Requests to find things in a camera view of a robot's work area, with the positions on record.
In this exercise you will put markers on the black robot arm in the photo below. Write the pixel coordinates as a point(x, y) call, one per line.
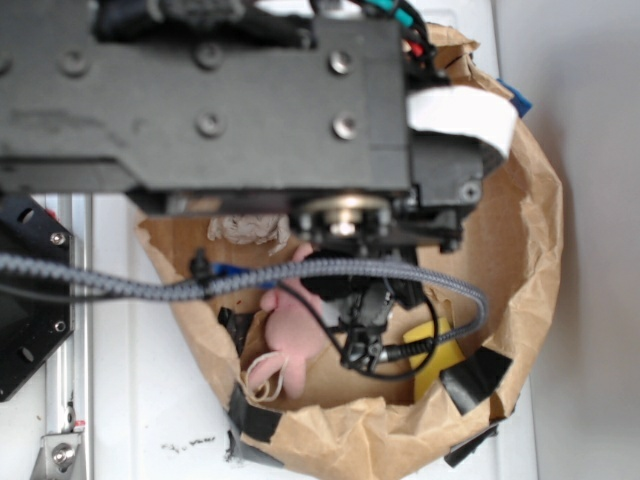
point(225, 107)

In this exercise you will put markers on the crumpled white paper towel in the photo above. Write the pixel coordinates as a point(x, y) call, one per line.
point(273, 229)

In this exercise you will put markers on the pink plush toy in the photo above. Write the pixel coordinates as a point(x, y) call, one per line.
point(293, 337)

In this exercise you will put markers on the brown paper bag bin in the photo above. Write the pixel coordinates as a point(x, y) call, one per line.
point(349, 427)

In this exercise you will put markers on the yellow sponge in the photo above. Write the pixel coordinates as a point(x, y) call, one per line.
point(444, 357)

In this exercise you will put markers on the aluminium extrusion rail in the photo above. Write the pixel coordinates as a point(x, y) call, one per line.
point(68, 383)

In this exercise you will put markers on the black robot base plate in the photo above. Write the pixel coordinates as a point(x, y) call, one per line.
point(32, 330)

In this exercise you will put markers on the metal corner bracket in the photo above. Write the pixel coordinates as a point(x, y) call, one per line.
point(60, 457)

